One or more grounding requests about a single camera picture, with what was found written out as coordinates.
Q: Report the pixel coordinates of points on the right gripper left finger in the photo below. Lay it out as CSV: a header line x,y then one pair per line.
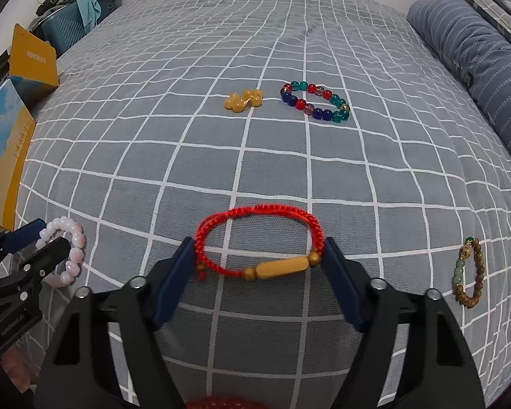
x,y
78,369

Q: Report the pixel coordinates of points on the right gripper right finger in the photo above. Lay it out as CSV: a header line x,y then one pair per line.
x,y
438,369

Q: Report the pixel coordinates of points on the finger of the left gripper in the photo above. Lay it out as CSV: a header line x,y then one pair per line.
x,y
45,260
24,236

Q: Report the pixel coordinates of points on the left hand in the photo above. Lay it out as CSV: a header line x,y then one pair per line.
x,y
13,363

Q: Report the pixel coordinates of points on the blue yellow cardboard box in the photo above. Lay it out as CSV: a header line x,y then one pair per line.
x,y
32,75

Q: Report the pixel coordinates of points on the teal storage crate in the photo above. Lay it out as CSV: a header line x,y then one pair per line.
x,y
63,28

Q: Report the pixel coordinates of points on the teal cloth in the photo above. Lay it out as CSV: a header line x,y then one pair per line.
x,y
90,12

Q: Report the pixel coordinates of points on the grey checked bed sheet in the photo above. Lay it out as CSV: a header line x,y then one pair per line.
x,y
172,110

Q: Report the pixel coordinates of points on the blue striped pillow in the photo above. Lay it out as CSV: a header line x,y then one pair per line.
x,y
474,52

